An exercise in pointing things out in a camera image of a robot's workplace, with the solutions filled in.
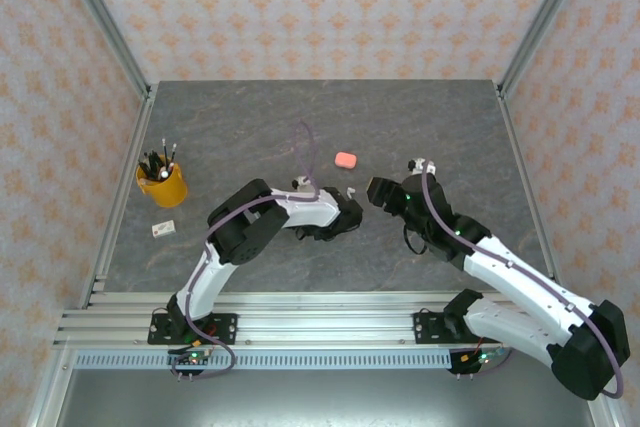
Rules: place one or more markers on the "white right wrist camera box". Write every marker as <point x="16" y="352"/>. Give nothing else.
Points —
<point x="420" y="165"/>

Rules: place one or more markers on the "small white red box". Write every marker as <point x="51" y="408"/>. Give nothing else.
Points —
<point x="164" y="228"/>

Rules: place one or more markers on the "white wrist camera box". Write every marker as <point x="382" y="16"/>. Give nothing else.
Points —
<point x="302" y="182"/>
<point x="420" y="165"/>

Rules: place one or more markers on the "aluminium corner post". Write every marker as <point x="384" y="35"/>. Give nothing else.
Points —
<point x="542" y="22"/>
<point x="105" y="22"/>

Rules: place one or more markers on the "yellow pen cup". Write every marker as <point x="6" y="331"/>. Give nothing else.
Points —
<point x="162" y="189"/>

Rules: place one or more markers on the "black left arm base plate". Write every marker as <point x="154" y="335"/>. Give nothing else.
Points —
<point x="225" y="327"/>

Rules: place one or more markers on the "aluminium table side rail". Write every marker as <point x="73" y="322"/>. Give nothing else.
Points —
<point x="119" y="197"/>
<point x="517" y="147"/>

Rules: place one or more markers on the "pink eraser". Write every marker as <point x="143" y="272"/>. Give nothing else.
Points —
<point x="346" y="160"/>

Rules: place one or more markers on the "grey metal panel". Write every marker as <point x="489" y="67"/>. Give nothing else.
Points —
<point x="320" y="397"/>

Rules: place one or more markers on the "small controller board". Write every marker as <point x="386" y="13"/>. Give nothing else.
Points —
<point x="482" y="358"/>
<point x="192" y="358"/>

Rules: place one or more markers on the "aluminium mounting rail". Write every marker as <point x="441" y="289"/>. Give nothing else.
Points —
<point x="320" y="319"/>

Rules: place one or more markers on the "black pencil white tip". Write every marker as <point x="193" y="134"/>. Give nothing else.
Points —
<point x="173" y="153"/>
<point x="163" y="152"/>

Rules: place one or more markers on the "white capped marker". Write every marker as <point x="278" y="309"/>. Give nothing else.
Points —
<point x="165" y="174"/>

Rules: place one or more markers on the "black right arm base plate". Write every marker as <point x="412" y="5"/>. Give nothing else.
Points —
<point x="425" y="329"/>

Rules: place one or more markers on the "black pen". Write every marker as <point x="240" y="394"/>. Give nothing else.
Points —
<point x="146" y="164"/>
<point x="155" y="162"/>

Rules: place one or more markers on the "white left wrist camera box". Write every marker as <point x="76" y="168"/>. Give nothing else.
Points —
<point x="302" y="182"/>

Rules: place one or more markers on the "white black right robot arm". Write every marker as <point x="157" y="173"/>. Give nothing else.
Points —
<point x="525" y="287"/>

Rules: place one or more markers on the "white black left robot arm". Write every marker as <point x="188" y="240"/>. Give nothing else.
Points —
<point x="305" y="209"/>

